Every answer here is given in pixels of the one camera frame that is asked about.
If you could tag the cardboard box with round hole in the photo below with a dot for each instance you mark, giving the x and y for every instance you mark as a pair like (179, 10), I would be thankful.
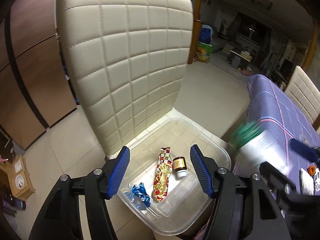
(17, 180)

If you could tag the red gold checked snack wrapper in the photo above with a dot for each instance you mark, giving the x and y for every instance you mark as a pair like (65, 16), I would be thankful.
(162, 180)

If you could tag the silver foil wrapper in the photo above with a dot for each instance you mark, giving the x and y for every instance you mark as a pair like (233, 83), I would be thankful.
(317, 180)

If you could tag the white tissue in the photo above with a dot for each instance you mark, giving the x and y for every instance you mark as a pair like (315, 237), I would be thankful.
(306, 182)

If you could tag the small orange scrap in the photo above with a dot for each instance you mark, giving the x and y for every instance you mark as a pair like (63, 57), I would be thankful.
(311, 170)

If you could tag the pale patterned curtain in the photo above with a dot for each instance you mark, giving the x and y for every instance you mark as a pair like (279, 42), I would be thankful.
(226, 21)

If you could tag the purple plaid tablecloth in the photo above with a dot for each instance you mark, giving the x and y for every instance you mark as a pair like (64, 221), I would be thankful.
(275, 105)

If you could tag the window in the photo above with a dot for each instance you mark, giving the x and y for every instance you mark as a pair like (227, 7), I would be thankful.
(252, 27)

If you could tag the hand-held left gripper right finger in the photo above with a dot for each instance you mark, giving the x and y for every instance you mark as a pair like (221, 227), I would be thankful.
(202, 172)

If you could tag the brown wardrobe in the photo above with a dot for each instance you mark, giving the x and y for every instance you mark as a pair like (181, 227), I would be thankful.
(32, 67)

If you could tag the small brown bottle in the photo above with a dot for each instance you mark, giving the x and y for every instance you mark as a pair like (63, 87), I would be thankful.
(179, 165)

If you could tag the blue foil wrapper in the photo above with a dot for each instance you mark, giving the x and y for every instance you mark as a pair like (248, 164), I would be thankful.
(140, 192)

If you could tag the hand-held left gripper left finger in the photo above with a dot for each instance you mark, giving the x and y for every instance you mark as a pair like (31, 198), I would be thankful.
(117, 175)

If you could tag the clear plastic container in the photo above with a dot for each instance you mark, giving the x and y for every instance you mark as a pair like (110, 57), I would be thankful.
(180, 135)

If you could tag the coffee table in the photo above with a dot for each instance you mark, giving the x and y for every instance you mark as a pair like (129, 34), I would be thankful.
(243, 53)

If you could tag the cream quilted chair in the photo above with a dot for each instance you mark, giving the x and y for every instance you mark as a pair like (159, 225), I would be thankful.
(300, 92)
(125, 67)

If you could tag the colourful printed bag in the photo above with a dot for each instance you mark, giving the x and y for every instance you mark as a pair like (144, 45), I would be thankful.
(203, 52)

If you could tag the black television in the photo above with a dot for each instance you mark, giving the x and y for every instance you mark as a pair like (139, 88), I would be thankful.
(287, 67)

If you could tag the wooden pillar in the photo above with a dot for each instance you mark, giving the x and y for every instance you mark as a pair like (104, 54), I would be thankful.
(197, 10)

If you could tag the grey bin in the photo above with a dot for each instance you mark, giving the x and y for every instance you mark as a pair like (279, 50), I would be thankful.
(236, 62)

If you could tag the blue bag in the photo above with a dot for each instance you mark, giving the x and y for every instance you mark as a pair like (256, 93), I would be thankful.
(206, 33)

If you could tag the green capped white bottle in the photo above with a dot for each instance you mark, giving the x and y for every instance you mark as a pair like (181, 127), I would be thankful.
(255, 145)

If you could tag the square ceiling lamp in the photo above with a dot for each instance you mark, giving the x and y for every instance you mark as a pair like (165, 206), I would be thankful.
(261, 0)

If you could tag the clear plastic bottle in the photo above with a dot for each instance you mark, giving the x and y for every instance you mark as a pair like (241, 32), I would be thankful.
(182, 192)

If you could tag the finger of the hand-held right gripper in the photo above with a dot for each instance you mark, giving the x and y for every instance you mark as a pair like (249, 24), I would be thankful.
(305, 151)
(275, 175)

